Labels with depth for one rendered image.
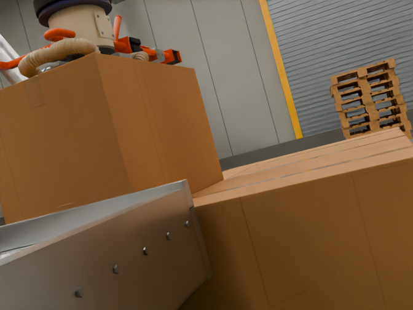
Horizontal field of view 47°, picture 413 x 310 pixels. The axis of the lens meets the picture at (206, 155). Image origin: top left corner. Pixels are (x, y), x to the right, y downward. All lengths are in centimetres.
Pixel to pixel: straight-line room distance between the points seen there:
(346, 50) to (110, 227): 1005
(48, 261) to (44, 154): 66
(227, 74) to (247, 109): 93
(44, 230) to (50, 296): 57
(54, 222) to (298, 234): 55
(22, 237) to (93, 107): 35
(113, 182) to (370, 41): 973
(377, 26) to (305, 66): 163
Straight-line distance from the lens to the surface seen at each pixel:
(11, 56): 179
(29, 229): 120
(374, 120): 811
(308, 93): 1056
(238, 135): 1091
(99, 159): 115
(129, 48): 167
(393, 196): 98
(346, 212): 99
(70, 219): 112
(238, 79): 1093
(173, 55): 198
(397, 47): 1068
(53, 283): 61
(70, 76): 119
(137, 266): 76
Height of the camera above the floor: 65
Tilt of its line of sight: level
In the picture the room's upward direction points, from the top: 15 degrees counter-clockwise
